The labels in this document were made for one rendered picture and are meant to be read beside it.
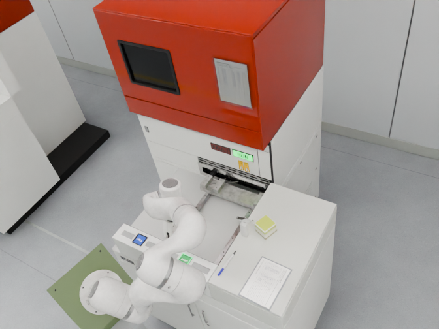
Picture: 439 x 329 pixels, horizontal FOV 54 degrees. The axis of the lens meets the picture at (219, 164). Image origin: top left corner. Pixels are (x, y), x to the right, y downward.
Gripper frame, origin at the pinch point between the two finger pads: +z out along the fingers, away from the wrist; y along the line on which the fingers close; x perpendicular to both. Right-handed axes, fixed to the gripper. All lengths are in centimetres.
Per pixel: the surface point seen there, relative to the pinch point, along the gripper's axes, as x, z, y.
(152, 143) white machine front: -62, 3, -60
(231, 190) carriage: -5, 12, -54
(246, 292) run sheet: 32.6, 14.6, -2.0
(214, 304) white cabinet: 15.3, 35.8, -3.2
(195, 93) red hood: -17, -46, -44
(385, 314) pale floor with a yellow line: 83, 96, -85
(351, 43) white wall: 7, -21, -207
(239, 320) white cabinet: 28.0, 39.9, -3.9
